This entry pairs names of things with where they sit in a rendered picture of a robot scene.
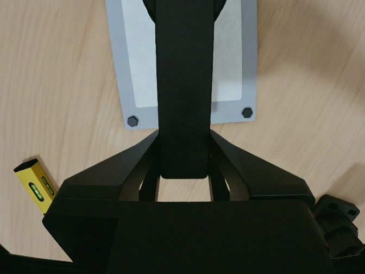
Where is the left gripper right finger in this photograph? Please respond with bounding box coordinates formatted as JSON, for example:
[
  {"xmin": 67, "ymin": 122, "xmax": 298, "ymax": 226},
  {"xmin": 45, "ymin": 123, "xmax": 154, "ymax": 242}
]
[{"xmin": 208, "ymin": 129, "xmax": 316, "ymax": 211}]

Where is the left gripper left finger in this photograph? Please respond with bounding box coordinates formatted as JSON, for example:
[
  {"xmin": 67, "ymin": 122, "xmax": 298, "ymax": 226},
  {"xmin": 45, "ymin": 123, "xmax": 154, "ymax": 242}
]
[{"xmin": 53, "ymin": 129, "xmax": 161, "ymax": 202}]

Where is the yellow pocket level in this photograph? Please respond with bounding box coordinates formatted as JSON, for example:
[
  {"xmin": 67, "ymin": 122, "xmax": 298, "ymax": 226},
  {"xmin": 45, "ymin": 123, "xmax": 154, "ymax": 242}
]
[{"xmin": 13, "ymin": 159, "xmax": 57, "ymax": 215}]

